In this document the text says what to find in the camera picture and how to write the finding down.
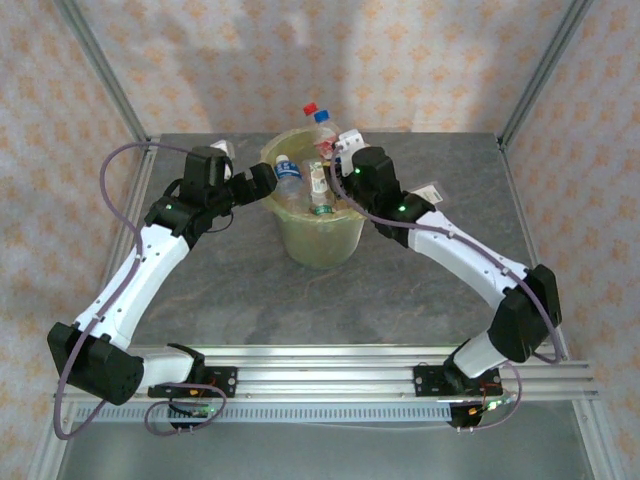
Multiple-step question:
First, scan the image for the clear bottle green neck band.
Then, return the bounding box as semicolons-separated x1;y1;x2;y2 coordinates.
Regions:
305;157;337;217

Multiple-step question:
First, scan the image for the yellow-green trash bin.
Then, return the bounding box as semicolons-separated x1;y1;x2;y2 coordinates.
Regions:
263;128;374;224

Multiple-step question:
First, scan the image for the clear bottle white label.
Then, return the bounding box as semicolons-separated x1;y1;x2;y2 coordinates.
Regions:
412;182;447;206

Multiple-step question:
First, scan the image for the green plastic bin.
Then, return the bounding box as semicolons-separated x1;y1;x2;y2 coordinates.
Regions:
272;199;367;271

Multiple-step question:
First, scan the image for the red label cola bottle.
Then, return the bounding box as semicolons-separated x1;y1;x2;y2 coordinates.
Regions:
302;101;337;157

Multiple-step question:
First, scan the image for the small green circuit board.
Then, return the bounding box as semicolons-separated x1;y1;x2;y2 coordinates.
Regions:
467;394;516;416
169;402;214;420

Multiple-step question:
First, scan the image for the grey metal lower panel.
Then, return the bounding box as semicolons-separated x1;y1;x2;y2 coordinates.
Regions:
57;422;594;480

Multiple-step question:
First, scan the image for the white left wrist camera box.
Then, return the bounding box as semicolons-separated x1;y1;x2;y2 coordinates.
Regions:
209;141;236;181

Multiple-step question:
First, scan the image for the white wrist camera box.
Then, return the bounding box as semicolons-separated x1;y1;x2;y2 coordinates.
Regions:
333;128;364;167
209;141;236;181

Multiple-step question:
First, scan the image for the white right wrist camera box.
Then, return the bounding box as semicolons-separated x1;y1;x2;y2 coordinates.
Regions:
333;128;364;167

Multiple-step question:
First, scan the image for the aluminium table side rail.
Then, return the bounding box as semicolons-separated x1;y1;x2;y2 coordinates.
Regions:
79;137;161;364
497;142;572;360

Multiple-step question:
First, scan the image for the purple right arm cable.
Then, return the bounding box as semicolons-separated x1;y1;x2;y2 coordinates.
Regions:
327;157;561;435

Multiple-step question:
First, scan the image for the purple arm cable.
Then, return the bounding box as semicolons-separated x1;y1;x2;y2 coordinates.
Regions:
327;157;561;435
53;142;227;441

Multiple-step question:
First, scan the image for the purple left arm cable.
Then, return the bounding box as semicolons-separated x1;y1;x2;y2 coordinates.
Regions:
53;142;227;441

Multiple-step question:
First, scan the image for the aluminium frame post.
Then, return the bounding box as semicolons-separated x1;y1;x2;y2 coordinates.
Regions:
53;0;154;151
498;0;595;150

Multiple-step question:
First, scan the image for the aluminium mounting rail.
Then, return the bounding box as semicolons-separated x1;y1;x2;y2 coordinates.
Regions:
52;344;600;403

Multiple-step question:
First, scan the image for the grey slotted cable duct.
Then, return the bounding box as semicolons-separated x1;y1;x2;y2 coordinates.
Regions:
74;402;454;425

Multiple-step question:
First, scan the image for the aluminium frame leg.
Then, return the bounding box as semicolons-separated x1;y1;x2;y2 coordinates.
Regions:
27;399;76;480
572;399;629;480

